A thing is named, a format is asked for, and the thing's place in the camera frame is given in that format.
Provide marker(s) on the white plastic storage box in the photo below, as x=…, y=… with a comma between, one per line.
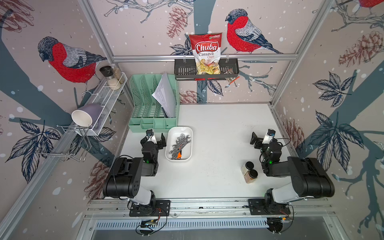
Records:
x=187, y=151

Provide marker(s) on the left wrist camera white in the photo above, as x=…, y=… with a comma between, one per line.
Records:
x=153, y=139

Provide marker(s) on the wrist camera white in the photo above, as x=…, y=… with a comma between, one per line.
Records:
x=153, y=139
x=267, y=138

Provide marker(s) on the white wire wall shelf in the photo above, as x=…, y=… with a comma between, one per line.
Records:
x=105, y=97

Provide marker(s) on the small silver wrench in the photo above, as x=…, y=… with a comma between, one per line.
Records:
x=175, y=146

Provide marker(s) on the purple white cup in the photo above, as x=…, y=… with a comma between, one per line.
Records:
x=86, y=115

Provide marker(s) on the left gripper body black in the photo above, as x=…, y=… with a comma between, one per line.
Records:
x=153, y=143

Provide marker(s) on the orange handled adjustable wrench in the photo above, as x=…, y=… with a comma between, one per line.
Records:
x=181, y=144

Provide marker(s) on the green plastic file organizer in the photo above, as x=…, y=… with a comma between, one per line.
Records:
x=148, y=113

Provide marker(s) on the spice jar brown powder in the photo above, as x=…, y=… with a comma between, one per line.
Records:
x=251, y=176

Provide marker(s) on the black wire wall basket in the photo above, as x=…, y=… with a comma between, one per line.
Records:
x=186, y=70

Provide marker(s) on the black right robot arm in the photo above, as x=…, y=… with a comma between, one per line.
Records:
x=308, y=178

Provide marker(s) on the red cassava chips bag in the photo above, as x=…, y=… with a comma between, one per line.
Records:
x=207, y=53

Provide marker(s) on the black lid spice jar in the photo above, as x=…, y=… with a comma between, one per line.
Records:
x=112, y=81
x=247, y=167

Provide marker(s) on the white paper stack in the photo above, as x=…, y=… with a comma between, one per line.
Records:
x=164, y=95

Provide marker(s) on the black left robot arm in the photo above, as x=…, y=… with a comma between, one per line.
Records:
x=124, y=178

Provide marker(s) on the wire cup holder rack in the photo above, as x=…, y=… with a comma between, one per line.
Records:
x=66, y=143

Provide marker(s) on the silver wrench in box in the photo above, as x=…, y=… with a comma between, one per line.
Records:
x=175, y=152

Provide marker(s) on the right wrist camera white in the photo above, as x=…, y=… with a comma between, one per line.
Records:
x=267, y=138

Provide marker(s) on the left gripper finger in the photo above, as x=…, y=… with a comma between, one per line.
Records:
x=163, y=143
x=149, y=134

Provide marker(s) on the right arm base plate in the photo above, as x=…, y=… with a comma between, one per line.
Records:
x=259, y=206

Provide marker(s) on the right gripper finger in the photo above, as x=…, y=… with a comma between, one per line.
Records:
x=271, y=132
x=254, y=140

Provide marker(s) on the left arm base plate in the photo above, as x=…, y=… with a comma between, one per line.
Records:
x=162, y=207

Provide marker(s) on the clear glass jar on shelf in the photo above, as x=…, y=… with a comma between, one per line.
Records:
x=117, y=73

